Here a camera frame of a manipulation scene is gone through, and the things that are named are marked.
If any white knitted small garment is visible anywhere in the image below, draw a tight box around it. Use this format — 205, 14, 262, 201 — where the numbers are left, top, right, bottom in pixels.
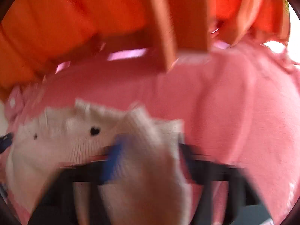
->
6, 100, 193, 225

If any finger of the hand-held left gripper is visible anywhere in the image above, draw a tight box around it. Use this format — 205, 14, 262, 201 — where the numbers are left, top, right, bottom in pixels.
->
0, 132, 14, 155

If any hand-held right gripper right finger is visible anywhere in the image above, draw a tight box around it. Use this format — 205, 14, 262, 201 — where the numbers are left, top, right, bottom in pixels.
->
178, 143, 275, 225

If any pink blanket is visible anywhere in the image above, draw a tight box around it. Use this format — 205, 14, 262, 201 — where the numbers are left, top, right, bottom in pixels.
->
0, 36, 300, 225

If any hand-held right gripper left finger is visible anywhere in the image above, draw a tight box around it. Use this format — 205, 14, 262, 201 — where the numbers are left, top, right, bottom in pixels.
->
28, 138, 124, 225

